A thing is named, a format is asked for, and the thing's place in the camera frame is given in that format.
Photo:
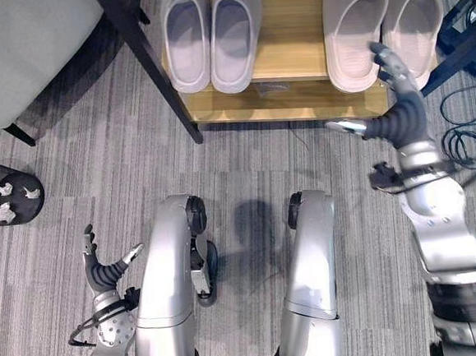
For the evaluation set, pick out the small clear plastic bag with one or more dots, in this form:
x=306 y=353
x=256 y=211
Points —
x=273 y=88

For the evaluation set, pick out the robot right arm silver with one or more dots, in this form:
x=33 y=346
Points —
x=448 y=235

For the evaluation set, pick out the robot left arm silver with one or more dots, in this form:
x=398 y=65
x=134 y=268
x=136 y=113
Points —
x=110 y=332

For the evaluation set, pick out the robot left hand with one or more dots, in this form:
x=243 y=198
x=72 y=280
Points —
x=101 y=275

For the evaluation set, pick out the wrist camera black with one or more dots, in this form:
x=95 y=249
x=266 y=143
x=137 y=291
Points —
x=132 y=297
x=384 y=176

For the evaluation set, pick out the robot right leg silver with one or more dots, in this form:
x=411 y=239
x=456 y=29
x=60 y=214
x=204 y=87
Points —
x=310 y=259

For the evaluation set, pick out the lavender grey slipper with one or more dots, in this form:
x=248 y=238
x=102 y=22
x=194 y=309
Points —
x=233 y=42
x=186 y=46

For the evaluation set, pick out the wooden shoe rack black legs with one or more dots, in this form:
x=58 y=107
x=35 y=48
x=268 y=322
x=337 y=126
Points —
x=290 y=54

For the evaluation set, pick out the robot left leg silver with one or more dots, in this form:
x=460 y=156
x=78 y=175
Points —
x=167 y=270

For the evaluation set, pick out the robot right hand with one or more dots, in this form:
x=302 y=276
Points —
x=408 y=119

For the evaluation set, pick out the grey upholstered sofa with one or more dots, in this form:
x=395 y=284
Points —
x=17 y=51

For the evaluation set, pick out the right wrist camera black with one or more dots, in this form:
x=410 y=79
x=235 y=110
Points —
x=384 y=176

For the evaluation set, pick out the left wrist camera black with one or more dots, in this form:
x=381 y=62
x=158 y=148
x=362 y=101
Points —
x=132 y=297

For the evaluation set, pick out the crumpled white paper ball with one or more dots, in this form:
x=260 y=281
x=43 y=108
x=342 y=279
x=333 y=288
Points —
x=4 y=213
x=5 y=189
x=31 y=193

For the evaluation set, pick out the beige pink slipper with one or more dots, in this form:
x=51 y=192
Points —
x=353 y=45
x=413 y=24

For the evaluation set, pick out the robot leg silver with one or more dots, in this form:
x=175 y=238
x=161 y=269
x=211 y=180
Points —
x=310 y=259
x=167 y=270

